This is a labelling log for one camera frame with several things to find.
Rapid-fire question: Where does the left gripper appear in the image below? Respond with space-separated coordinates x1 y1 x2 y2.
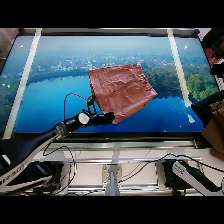
88 111 116 127

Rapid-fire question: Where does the red-brown garment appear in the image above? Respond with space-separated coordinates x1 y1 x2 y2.
88 63 159 125

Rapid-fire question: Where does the black cable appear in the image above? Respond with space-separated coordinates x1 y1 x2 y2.
62 92 90 122
41 144 78 195
118 152 224 185

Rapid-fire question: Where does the silver frame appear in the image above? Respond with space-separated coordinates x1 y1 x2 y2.
19 138 224 197

